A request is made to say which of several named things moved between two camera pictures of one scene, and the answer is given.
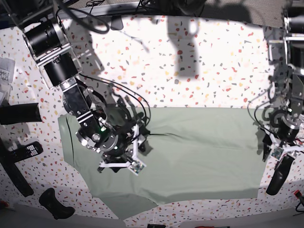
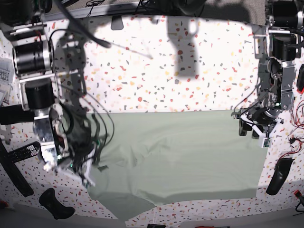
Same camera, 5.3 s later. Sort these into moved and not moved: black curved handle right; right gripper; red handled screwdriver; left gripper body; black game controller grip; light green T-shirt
Moved: left gripper body; right gripper
Not moved: red handled screwdriver; light green T-shirt; black game controller grip; black curved handle right
